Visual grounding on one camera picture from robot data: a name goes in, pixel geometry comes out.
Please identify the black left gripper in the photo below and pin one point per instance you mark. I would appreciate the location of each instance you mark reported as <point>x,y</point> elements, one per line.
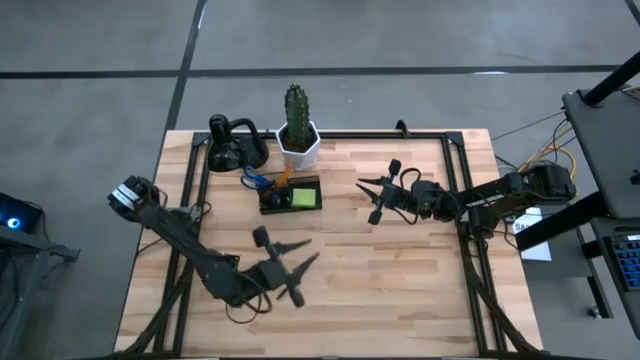
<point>270,275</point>

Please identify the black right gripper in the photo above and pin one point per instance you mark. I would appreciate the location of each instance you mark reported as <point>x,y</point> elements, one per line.
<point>397,195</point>

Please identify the green sticky note pad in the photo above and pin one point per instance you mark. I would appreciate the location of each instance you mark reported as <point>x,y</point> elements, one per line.
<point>304,198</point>

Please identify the purple binder clip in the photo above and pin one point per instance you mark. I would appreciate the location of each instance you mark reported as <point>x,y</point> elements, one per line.
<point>276,200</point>

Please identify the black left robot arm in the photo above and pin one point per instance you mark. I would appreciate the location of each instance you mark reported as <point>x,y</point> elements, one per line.
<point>175,235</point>

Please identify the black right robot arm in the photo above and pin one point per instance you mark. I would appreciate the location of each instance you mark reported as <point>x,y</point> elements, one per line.
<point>500,197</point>

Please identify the black desk organizer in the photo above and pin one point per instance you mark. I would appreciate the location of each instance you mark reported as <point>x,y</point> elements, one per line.
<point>285,200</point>

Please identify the white hexagonal plant pot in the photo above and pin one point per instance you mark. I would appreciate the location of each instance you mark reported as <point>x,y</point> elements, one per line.
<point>300,161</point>

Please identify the green cactus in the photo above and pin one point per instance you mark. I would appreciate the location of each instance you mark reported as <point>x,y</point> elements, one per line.
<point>297,115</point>

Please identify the black desk lamp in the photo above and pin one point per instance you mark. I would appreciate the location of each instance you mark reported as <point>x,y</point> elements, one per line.
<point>225,155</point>

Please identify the white paper sheet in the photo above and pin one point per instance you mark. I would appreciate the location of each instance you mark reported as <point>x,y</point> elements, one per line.
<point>537,250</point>

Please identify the black stand beam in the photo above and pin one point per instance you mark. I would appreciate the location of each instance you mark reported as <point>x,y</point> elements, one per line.
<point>560,225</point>

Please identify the dark grey side desk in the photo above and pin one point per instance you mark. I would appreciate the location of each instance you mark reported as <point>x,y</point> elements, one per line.
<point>605,300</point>

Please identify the black pole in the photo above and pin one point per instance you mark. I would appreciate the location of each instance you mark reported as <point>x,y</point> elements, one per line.
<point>612,80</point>

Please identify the black backlit keyboard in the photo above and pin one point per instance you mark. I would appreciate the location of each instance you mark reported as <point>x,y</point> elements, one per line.
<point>629,260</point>

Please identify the grey metal desk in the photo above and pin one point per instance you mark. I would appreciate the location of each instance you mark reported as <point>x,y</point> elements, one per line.
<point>25,240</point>

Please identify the black computer with blue light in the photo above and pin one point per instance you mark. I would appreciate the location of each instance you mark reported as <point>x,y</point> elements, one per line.
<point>20,215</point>

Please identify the black aluminium frame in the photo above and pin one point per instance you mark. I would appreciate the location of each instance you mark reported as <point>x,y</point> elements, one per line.
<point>350,135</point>

